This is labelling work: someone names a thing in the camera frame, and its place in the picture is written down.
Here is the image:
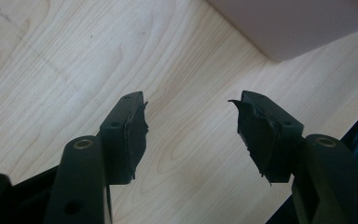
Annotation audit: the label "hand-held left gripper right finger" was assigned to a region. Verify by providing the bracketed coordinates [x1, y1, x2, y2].
[227, 90, 358, 224]

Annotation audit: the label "pale pink box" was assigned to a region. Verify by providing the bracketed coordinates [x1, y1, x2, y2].
[205, 0, 358, 63]

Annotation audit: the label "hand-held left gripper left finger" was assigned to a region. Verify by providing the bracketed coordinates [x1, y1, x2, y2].
[43, 91, 150, 224]

